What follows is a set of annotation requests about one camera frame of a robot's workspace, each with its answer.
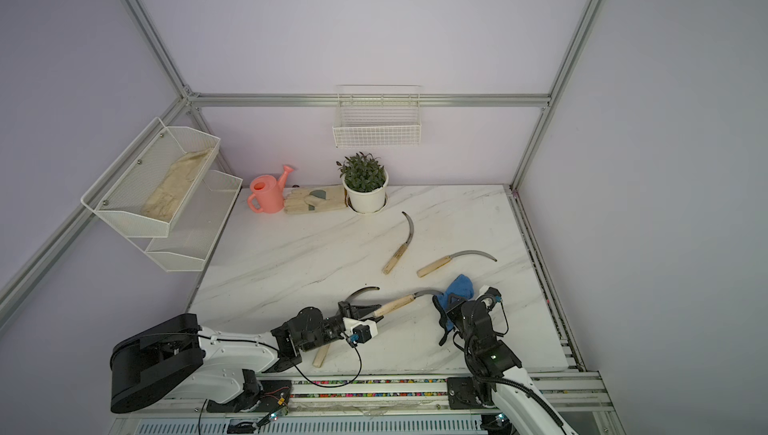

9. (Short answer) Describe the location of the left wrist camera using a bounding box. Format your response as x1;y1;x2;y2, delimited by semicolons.
342;318;378;348

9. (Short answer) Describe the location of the white wire wall basket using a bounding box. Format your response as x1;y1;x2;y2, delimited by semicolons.
332;84;422;149

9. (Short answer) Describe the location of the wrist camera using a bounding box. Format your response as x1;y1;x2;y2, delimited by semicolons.
342;318;378;348
477;286;503;313

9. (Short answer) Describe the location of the sickle with wooden handle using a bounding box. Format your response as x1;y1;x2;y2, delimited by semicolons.
372;289;442;317
416;250;498;278
312;286;379;368
382;211;415;275

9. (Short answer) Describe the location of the white mesh upper shelf basket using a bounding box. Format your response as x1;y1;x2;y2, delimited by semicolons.
81;118;220;238

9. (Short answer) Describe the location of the sickle with wooden handle middle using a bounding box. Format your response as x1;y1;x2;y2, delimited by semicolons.
372;289;442;317

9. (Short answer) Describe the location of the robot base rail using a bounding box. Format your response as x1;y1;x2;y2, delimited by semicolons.
107;371;613;435

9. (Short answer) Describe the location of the aluminium frame profile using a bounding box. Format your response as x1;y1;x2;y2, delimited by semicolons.
1;0;605;333

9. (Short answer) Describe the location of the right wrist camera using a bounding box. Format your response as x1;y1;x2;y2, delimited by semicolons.
477;286;503;313

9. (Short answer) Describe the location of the beige work glove on table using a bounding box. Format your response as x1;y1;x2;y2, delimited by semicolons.
284;185;348;215

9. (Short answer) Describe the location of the blue fluffy rag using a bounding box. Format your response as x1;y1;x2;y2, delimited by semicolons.
432;274;475;317

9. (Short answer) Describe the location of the green potted plant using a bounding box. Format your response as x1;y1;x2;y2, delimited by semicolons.
336;152;387;193

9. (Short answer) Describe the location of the pink watering can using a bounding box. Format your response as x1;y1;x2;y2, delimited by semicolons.
247;165;294;214

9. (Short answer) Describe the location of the white mesh lower shelf basket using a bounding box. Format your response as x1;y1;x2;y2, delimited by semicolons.
128;169;242;272

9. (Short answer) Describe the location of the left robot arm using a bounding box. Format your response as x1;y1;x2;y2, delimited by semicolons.
109;301;384;414

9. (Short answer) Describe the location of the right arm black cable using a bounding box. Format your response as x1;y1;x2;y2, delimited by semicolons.
452;293;568;435

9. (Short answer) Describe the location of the white plant pot with saucer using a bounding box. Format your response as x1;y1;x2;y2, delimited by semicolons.
341;171;389;214

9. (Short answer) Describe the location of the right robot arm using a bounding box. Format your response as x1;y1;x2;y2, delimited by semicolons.
446;295;576;434

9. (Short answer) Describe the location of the white mesh shelf basket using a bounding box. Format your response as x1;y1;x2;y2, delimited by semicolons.
128;169;242;272
81;118;220;238

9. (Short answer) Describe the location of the beige glove in basket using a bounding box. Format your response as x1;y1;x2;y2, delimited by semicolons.
140;149;211;222

